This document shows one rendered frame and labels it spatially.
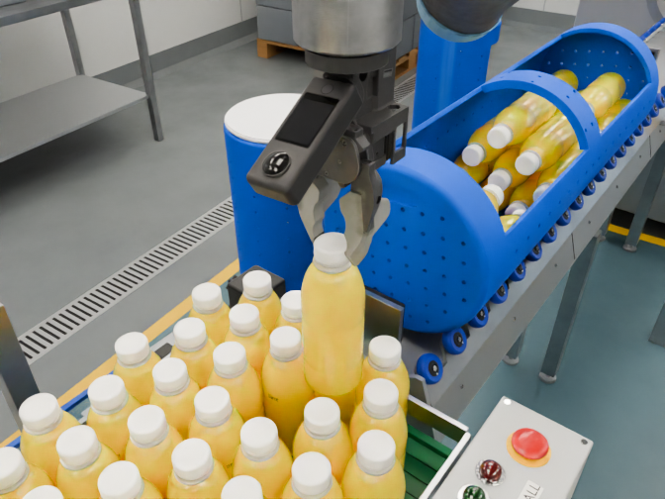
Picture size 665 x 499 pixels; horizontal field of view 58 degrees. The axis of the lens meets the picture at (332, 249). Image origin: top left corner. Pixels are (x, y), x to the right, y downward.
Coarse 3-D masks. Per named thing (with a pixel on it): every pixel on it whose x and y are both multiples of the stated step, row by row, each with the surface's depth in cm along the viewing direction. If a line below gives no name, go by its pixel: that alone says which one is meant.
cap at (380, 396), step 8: (368, 384) 68; (376, 384) 68; (384, 384) 68; (392, 384) 68; (368, 392) 67; (376, 392) 67; (384, 392) 67; (392, 392) 67; (368, 400) 67; (376, 400) 66; (384, 400) 66; (392, 400) 66; (368, 408) 67; (376, 408) 66; (384, 408) 66; (392, 408) 67
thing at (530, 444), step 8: (520, 432) 61; (528, 432) 61; (536, 432) 61; (512, 440) 61; (520, 440) 60; (528, 440) 60; (536, 440) 60; (544, 440) 60; (520, 448) 60; (528, 448) 60; (536, 448) 60; (544, 448) 60; (528, 456) 59; (536, 456) 59
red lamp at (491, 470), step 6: (486, 462) 58; (492, 462) 58; (498, 462) 59; (480, 468) 58; (486, 468) 58; (492, 468) 58; (498, 468) 58; (480, 474) 58; (486, 474) 58; (492, 474) 57; (498, 474) 58; (492, 480) 58; (498, 480) 58
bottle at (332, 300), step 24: (312, 264) 63; (312, 288) 62; (336, 288) 61; (360, 288) 62; (312, 312) 63; (336, 312) 62; (360, 312) 64; (312, 336) 65; (336, 336) 64; (360, 336) 66; (312, 360) 67; (336, 360) 66; (360, 360) 69; (312, 384) 69; (336, 384) 68
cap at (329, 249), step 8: (320, 240) 61; (328, 240) 61; (336, 240) 61; (344, 240) 61; (320, 248) 60; (328, 248) 60; (336, 248) 60; (344, 248) 60; (320, 256) 60; (328, 256) 59; (336, 256) 59; (344, 256) 60; (320, 264) 61; (328, 264) 60; (336, 264) 60; (344, 264) 60
